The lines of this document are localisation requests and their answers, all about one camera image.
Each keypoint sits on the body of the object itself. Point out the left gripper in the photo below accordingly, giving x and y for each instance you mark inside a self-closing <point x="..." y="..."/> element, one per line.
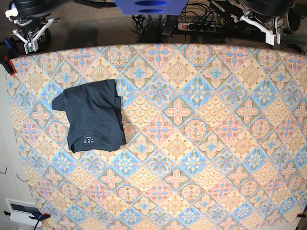
<point x="266" y="24"/>

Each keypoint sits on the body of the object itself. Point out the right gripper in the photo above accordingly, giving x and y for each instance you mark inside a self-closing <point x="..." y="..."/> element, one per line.
<point x="29" y="28"/>

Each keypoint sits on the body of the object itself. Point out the dark blue t-shirt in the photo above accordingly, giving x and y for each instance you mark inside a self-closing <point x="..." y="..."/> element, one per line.
<point x="94" y="114"/>

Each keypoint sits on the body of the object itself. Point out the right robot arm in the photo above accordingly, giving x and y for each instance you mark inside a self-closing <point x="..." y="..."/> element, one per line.
<point x="35" y="7"/>

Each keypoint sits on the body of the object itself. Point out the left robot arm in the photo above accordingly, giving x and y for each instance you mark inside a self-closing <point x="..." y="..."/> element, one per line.
<point x="268" y="8"/>

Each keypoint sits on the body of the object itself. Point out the black round stand base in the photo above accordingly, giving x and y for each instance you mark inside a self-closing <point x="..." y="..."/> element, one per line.
<point x="44" y="41"/>

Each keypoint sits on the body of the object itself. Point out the black speaker upper right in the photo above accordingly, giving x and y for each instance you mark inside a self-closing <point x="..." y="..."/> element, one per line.
<point x="293" y="21"/>

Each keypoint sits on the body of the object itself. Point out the white power strip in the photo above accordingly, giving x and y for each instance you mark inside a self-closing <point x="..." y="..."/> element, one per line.
<point x="197" y="27"/>

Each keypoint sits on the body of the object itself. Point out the patterned tablecloth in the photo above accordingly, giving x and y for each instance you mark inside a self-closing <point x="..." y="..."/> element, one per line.
<point x="216" y="138"/>

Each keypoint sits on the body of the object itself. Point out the blue orange clamp lower left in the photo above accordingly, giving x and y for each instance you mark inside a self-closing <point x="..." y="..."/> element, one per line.
<point x="38" y="216"/>

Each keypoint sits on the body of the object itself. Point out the orange clamp lower right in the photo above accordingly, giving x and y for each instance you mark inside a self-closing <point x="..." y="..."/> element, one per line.
<point x="301" y="215"/>

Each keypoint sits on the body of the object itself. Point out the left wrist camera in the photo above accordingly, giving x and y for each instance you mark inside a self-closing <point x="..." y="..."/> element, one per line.
<point x="273" y="39"/>

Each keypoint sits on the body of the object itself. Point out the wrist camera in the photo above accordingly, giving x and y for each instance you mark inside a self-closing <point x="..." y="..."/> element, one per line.
<point x="31" y="47"/>
<point x="273" y="39"/>

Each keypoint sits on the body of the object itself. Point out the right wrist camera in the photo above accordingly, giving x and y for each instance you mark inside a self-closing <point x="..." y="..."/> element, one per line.
<point x="31" y="47"/>

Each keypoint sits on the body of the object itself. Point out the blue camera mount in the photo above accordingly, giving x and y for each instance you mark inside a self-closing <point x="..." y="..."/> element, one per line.
<point x="151" y="7"/>

